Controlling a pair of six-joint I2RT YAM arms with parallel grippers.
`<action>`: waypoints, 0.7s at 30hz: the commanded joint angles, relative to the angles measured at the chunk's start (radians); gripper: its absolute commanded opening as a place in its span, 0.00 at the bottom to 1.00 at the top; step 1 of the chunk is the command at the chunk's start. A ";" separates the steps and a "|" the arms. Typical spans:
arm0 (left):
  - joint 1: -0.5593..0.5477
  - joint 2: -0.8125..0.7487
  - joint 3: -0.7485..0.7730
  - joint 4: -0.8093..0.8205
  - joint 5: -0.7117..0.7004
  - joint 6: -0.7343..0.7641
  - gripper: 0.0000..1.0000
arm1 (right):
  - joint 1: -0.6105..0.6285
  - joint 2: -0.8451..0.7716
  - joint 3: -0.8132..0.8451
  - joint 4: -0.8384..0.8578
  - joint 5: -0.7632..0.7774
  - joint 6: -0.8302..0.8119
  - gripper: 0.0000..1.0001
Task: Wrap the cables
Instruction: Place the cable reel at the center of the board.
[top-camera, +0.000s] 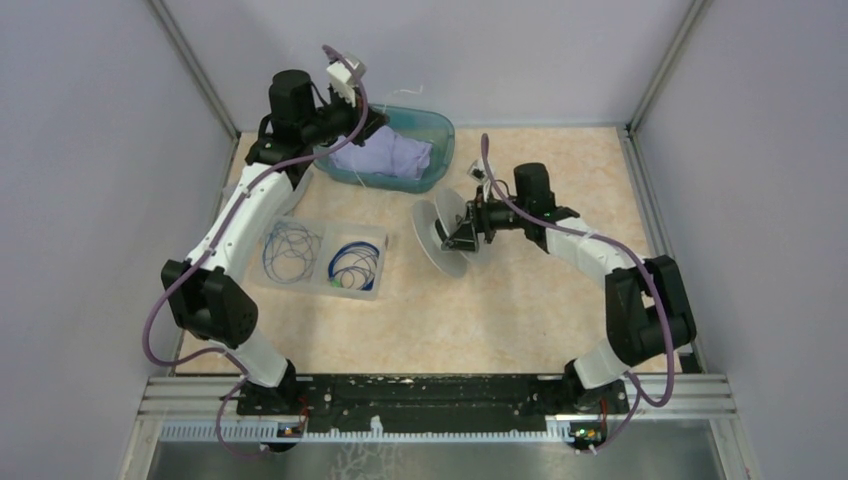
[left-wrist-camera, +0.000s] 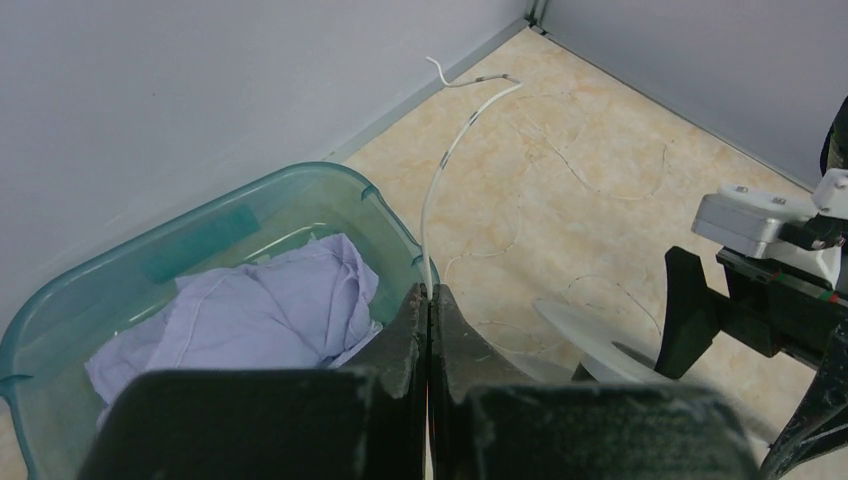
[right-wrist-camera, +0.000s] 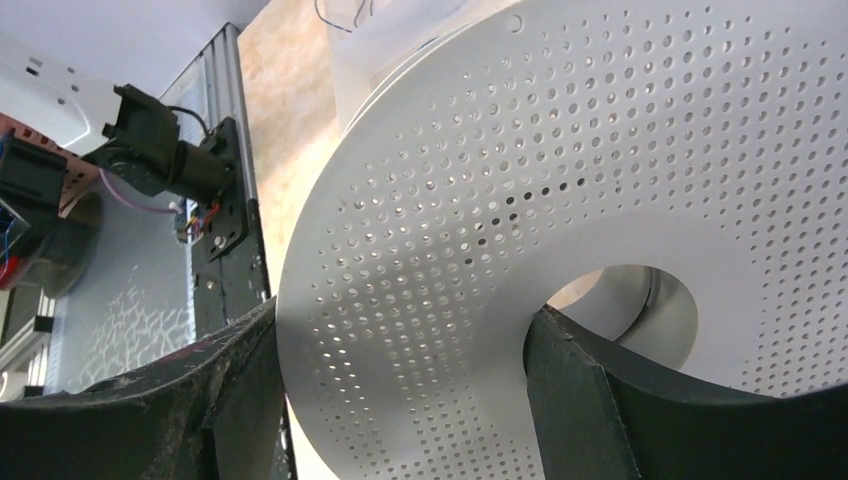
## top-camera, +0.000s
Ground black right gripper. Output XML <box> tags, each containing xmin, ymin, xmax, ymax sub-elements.
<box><xmin>442</xmin><ymin>186</ymin><xmax>528</xmax><ymax>253</ymax></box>

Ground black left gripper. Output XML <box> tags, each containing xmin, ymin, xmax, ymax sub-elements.
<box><xmin>301</xmin><ymin>82</ymin><xmax>390</xmax><ymax>146</ymax></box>

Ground white perforated cable spool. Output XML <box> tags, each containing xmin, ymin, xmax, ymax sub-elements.
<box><xmin>411</xmin><ymin>188</ymin><xmax>492</xmax><ymax>278</ymax></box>

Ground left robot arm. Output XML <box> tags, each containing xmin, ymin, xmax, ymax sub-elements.
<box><xmin>153</xmin><ymin>62</ymin><xmax>387</xmax><ymax>414</ymax></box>

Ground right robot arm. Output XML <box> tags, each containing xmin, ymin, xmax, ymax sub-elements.
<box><xmin>413</xmin><ymin>163</ymin><xmax>696</xmax><ymax>412</ymax></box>

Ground lavender cloth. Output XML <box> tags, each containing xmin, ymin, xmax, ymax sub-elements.
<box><xmin>330</xmin><ymin>126</ymin><xmax>433</xmax><ymax>180</ymax></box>

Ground clear plastic divided tray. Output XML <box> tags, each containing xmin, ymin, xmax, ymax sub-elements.
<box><xmin>247</xmin><ymin>215</ymin><xmax>388</xmax><ymax>301</ymax></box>

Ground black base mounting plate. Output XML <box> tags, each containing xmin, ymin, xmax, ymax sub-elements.
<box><xmin>236</xmin><ymin>374</ymin><xmax>630</xmax><ymax>434</ymax></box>

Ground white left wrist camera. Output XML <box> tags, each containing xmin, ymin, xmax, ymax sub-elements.
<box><xmin>326</xmin><ymin>55</ymin><xmax>367</xmax><ymax>106</ymax></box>

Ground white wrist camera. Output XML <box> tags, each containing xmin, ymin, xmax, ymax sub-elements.
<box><xmin>326</xmin><ymin>55</ymin><xmax>367</xmax><ymax>106</ymax></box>
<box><xmin>467</xmin><ymin>158</ymin><xmax>492</xmax><ymax>201</ymax></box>

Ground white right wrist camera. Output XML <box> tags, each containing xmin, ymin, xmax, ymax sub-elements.
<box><xmin>467</xmin><ymin>158</ymin><xmax>492</xmax><ymax>201</ymax></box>

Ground blue cable coil green connector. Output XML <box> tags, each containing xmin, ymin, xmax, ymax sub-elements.
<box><xmin>327</xmin><ymin>241</ymin><xmax>380</xmax><ymax>291</ymax></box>

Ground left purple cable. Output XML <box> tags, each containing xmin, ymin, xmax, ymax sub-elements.
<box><xmin>142</xmin><ymin>44</ymin><xmax>370</xmax><ymax>462</ymax></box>

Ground purple cable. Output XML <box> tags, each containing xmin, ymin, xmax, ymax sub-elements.
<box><xmin>479</xmin><ymin>133</ymin><xmax>677</xmax><ymax>455</ymax></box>
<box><xmin>142</xmin><ymin>44</ymin><xmax>370</xmax><ymax>462</ymax></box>

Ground blue thin wire coil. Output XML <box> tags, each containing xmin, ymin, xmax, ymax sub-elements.
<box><xmin>262</xmin><ymin>221</ymin><xmax>325</xmax><ymax>285</ymax></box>

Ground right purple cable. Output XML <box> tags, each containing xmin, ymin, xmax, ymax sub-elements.
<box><xmin>479</xmin><ymin>133</ymin><xmax>677</xmax><ymax>455</ymax></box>

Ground white slotted cable duct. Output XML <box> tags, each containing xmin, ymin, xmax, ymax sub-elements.
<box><xmin>159</xmin><ymin>420</ymin><xmax>575</xmax><ymax>444</ymax></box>

